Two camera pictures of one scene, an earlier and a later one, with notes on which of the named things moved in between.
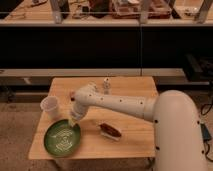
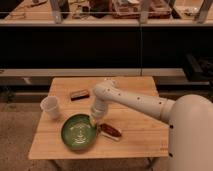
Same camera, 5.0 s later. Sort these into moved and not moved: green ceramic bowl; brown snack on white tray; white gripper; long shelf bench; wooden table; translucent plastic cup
Moved: white gripper; green ceramic bowl
Not moved: brown snack on white tray; translucent plastic cup; wooden table; long shelf bench
